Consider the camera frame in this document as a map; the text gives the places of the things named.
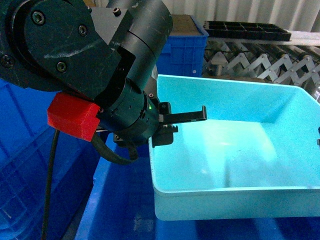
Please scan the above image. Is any red plastic connector cover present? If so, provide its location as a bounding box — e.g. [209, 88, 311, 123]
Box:
[47, 92, 100, 142]

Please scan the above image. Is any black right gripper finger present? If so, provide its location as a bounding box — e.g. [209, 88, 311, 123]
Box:
[316, 127, 320, 147]

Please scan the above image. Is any thin black cable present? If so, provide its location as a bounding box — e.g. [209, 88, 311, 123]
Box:
[39, 129, 61, 240]

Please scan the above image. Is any blue crate stack left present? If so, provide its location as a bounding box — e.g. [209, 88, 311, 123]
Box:
[0, 81, 99, 240]

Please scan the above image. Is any black compartment tray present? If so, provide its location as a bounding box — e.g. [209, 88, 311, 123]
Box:
[203, 20, 292, 42]

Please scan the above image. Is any black flat cable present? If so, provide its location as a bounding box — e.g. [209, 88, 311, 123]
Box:
[90, 132, 139, 166]

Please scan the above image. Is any light teal plastic tray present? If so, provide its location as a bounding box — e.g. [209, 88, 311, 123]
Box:
[149, 75, 320, 221]

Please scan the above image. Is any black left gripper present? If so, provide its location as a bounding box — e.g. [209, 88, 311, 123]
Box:
[96, 78, 207, 148]

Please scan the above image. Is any large blue crate under tray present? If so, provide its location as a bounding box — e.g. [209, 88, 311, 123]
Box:
[75, 145, 320, 240]

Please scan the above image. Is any expandable roller conveyor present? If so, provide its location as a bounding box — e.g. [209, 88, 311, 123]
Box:
[202, 38, 320, 101]

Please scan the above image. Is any brown cardboard sheet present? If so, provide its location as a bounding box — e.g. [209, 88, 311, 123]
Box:
[170, 14, 202, 36]

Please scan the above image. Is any blue crate with cardboard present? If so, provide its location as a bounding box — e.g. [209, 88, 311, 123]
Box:
[156, 15, 209, 78]

